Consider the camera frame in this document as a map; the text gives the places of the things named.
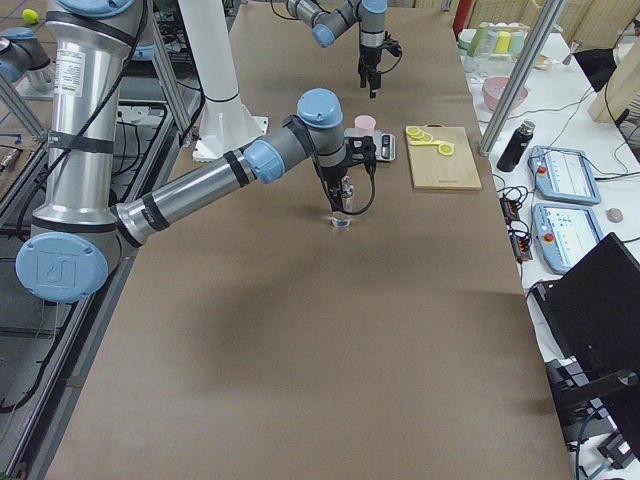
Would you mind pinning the lower teach pendant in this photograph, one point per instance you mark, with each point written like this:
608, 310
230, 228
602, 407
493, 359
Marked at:
564, 233

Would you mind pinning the bamboo cutting board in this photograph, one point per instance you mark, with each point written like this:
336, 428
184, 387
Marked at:
432, 171

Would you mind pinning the lemon slice front single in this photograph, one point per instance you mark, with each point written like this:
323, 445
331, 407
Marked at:
446, 149

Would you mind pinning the yellow plastic knife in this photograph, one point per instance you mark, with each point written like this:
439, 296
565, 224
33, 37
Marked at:
424, 143

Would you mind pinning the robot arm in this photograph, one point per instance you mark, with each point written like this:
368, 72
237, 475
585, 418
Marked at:
327, 26
79, 234

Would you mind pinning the green cup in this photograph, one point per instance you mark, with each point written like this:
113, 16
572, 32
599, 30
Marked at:
478, 45

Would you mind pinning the white metal column base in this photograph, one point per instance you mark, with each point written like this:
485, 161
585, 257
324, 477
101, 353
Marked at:
225, 124

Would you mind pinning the upper teach pendant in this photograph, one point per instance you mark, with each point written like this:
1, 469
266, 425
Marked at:
563, 174

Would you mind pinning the round brown coaster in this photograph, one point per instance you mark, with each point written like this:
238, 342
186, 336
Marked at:
614, 215

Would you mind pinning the black power strip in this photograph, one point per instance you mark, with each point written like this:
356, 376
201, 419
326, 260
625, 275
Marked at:
518, 231

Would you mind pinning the digital kitchen scale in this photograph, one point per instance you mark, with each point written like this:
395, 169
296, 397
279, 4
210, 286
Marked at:
385, 143

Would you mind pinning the black monitor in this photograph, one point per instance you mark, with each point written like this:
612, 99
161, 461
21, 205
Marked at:
593, 313

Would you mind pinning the black thermos bottle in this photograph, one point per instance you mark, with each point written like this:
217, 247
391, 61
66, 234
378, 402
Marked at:
516, 146

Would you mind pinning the clear glass sauce bottle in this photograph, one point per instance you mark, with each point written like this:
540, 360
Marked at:
341, 219

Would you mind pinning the teach pendant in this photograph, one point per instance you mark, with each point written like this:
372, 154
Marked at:
563, 174
564, 233

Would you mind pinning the pink plastic cup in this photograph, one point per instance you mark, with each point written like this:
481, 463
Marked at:
364, 126

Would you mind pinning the yellow cup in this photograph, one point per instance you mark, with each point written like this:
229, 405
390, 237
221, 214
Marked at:
502, 42

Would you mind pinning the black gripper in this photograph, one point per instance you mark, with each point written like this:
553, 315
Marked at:
333, 174
369, 56

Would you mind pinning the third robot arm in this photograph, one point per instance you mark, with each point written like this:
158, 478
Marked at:
21, 54

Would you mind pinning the aluminium frame post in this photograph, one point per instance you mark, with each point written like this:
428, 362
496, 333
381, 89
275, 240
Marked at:
536, 39

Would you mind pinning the pink bowl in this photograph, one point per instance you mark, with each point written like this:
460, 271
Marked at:
493, 89

